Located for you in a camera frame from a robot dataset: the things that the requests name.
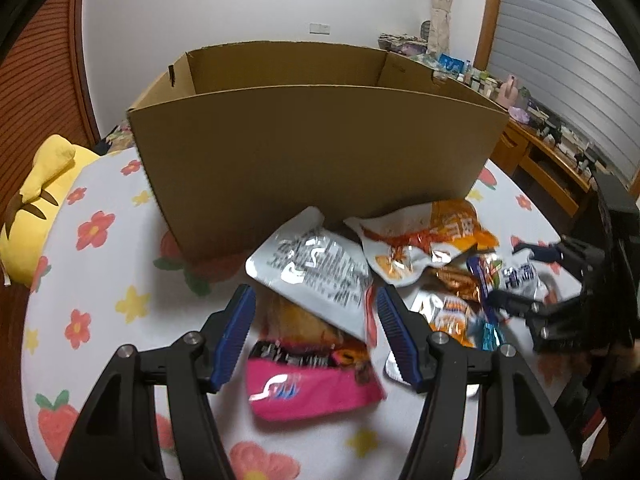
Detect pink container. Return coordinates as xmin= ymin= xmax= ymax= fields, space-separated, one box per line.
xmin=500 ymin=74 xmax=521 ymax=108

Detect blue foil snack packet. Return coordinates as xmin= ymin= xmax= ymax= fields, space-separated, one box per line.
xmin=472 ymin=310 xmax=507 ymax=352

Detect orange and white snack packet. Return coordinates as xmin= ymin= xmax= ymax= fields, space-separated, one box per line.
xmin=344 ymin=199 xmax=500 ymax=287

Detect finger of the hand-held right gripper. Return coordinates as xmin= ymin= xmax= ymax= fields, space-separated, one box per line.
xmin=512 ymin=239 xmax=603 ymax=283
xmin=485 ymin=289 xmax=588 ymax=353

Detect grey window blind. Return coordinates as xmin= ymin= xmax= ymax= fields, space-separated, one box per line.
xmin=487 ymin=0 xmax=640 ymax=186

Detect beige curtain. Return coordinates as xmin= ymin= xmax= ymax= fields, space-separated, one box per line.
xmin=430 ymin=0 xmax=458 ymax=56

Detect white floral strawberry blanket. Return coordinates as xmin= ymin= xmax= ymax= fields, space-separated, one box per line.
xmin=20 ymin=147 xmax=591 ymax=480

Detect brown cardboard box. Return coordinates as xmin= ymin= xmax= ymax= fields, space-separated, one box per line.
xmin=126 ymin=41 xmax=510 ymax=263

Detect yellow plush toy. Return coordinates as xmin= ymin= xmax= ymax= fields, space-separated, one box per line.
xmin=0 ymin=135 xmax=103 ymax=288

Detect large silver white snack packet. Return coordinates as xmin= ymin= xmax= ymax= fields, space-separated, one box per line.
xmin=245 ymin=206 xmax=375 ymax=348

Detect wooden window frame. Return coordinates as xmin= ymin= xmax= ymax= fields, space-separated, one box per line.
xmin=475 ymin=0 xmax=506 ymax=68

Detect silver blue-print snack packet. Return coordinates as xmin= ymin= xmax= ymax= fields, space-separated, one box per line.
xmin=467 ymin=252 xmax=551 ymax=311

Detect stack of patterned packs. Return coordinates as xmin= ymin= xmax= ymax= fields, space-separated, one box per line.
xmin=377 ymin=32 xmax=428 ymax=56

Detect dark patterned cloth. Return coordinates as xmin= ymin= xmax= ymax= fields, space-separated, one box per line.
xmin=97 ymin=120 xmax=136 ymax=153

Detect pink snack packet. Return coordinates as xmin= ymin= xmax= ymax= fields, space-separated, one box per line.
xmin=247 ymin=292 xmax=387 ymax=421

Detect dark desk clutter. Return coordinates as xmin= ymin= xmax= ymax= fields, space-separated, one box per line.
xmin=525 ymin=95 xmax=608 ymax=171

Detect brown foil snack wrapper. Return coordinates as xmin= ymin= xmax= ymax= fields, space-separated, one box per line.
xmin=430 ymin=265 xmax=483 ymax=301

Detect group of small bottles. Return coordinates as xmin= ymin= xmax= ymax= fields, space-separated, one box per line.
xmin=462 ymin=60 xmax=501 ymax=98

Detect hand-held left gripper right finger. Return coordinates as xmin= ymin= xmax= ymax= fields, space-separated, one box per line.
xmin=376 ymin=285 xmax=583 ymax=480

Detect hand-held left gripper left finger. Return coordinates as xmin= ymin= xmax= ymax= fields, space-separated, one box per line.
xmin=55 ymin=284 xmax=257 ymax=480

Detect wooden desk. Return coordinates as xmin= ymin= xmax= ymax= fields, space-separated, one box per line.
xmin=492 ymin=120 xmax=598 ymax=218

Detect wooden slatted closet door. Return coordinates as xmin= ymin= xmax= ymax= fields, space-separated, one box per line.
xmin=0 ymin=0 xmax=101 ymax=221

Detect small silver orange snack packet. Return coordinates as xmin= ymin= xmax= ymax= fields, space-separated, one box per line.
xmin=410 ymin=290 xmax=493 ymax=351

